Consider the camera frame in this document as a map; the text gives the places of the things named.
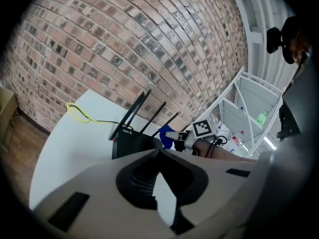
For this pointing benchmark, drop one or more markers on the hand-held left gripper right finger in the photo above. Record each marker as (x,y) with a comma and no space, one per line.
(219,183)

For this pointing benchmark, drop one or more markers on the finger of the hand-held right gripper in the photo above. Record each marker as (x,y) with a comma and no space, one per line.
(175,135)

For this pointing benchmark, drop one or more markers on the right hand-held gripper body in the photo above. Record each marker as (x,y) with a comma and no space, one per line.
(203,129)

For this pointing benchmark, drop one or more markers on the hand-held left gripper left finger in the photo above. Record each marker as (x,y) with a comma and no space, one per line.
(99,183)

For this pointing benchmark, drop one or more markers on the blue cloth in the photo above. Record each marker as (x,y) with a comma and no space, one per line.
(165,136)

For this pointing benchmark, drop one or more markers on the black router with antennas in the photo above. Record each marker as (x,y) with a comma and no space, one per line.
(134,143)

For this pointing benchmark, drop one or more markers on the person's right forearm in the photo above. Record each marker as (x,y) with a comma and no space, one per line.
(224,154)

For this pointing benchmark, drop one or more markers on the small red box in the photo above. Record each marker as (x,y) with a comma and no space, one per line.
(235,139)

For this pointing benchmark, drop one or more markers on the green bottle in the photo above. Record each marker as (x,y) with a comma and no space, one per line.
(261,119)

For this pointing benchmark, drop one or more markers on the ceiling strip light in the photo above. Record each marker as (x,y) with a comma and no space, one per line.
(269,143)

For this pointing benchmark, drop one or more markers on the white metal shelf rack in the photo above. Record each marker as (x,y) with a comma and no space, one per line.
(259,96)

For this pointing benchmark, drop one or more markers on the person's light shirt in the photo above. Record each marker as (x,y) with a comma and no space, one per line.
(286,183)

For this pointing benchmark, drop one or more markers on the open cardboard box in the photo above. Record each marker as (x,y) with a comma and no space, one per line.
(7,113)

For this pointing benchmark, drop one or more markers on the black chest mount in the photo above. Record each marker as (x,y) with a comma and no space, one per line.
(286,118)

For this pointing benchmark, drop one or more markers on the black head-mounted camera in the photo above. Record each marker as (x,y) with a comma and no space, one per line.
(274,40)

